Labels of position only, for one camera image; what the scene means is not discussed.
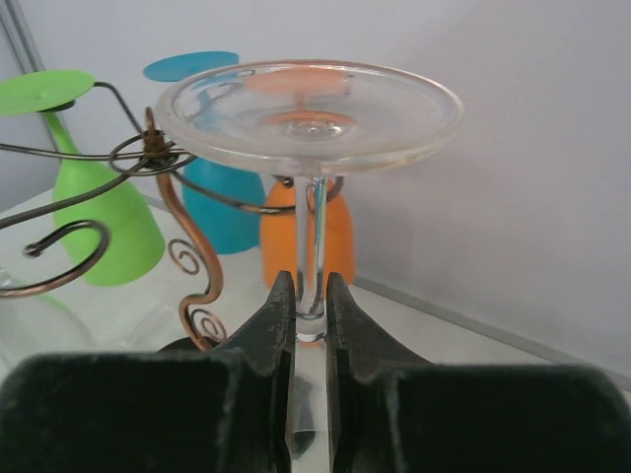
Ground green plastic wine glass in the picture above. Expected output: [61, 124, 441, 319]
[1, 70, 166, 287]

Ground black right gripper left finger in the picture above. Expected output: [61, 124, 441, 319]
[1, 272, 296, 472]

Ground clear champagne flute front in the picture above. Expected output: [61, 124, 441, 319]
[1, 294, 96, 368]

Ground orange plastic wine glass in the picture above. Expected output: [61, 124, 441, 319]
[244, 66, 357, 290]

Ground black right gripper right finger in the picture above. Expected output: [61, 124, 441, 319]
[326, 273, 630, 472]

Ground clear champagne flute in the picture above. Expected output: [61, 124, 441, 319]
[155, 60, 463, 472]
[1, 294, 96, 368]

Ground blue plastic wine glass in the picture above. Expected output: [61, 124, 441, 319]
[143, 51, 265, 254]

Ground clear champagne flute back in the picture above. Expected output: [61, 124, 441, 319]
[155, 60, 463, 472]

